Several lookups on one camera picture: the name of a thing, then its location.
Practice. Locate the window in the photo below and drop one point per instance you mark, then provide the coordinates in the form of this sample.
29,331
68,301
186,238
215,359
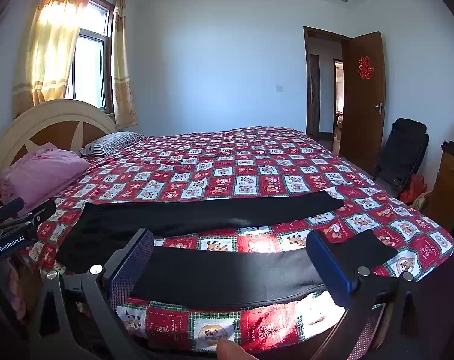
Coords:
92,52

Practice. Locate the cream wooden headboard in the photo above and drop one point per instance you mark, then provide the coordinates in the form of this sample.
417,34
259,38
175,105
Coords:
54,116

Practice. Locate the red paper door decoration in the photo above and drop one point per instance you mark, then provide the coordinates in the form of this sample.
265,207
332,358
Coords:
364,68

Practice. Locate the red bag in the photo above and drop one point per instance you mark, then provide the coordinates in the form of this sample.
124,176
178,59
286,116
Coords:
412,191

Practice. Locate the striped pillow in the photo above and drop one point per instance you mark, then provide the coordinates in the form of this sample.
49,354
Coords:
110,142

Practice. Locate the wooden cabinet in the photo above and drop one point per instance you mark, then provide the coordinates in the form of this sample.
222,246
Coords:
448,180

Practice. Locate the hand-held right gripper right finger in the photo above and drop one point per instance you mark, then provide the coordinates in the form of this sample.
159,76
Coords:
332,270

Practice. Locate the person's right hand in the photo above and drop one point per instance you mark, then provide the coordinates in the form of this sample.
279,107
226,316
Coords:
230,350

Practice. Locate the wide yellow curtain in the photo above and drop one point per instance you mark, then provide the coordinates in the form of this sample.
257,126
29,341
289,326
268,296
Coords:
50,45

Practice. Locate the pink folded quilt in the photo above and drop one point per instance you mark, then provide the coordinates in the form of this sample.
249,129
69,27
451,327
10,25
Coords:
43,172

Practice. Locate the brown wooden door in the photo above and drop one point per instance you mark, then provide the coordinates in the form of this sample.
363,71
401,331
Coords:
364,120

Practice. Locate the narrow yellow curtain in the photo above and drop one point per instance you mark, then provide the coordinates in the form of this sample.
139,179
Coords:
122,63

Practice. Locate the red checkered printed blanket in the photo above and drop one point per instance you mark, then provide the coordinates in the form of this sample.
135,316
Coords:
230,168

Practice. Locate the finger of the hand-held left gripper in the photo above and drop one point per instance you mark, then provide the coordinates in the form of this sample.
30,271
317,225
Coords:
43,210
10,206

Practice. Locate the black folding chair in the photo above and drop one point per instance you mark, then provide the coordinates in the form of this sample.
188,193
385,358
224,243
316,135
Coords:
403,153

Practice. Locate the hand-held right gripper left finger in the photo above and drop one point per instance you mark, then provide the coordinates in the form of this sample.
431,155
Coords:
131,266

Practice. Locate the black pants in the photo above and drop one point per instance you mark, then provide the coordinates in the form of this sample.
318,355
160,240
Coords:
212,270

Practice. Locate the brown door frame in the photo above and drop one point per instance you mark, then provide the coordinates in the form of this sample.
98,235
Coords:
309,82

